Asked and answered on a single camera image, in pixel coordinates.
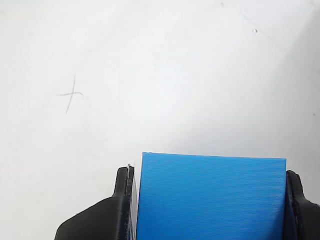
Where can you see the blue cube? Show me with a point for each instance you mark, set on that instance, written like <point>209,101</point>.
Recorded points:
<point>212,197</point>

